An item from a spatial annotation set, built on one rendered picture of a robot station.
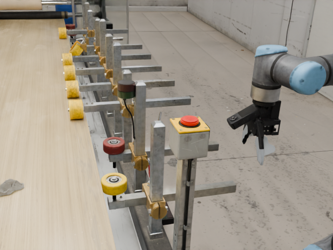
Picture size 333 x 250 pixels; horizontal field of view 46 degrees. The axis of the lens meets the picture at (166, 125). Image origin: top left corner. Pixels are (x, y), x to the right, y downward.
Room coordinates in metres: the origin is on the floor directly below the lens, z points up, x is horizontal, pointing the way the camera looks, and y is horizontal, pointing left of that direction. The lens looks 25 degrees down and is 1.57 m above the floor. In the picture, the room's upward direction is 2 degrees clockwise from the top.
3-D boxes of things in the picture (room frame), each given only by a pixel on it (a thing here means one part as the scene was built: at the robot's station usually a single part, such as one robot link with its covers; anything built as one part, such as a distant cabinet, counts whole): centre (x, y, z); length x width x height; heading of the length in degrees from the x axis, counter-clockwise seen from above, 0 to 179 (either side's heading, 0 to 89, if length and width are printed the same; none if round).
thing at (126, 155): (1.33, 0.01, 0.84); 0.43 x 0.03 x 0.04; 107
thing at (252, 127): (1.16, -0.31, 1.08); 0.09 x 0.08 x 0.12; 103
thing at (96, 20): (2.46, 0.45, 0.90); 0.04 x 0.04 x 0.48; 17
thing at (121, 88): (1.25, 0.14, 1.13); 0.06 x 0.06 x 0.02
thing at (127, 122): (1.50, 0.17, 0.87); 0.04 x 0.04 x 0.48; 17
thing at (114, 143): (1.28, 0.19, 0.85); 0.08 x 0.08 x 0.11
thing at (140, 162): (1.28, 0.10, 0.85); 0.14 x 0.06 x 0.05; 17
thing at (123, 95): (1.25, 0.14, 1.11); 0.06 x 0.06 x 0.02
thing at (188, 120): (0.77, -0.05, 1.22); 0.04 x 0.04 x 0.02
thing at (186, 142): (0.77, -0.05, 1.18); 0.07 x 0.07 x 0.08; 17
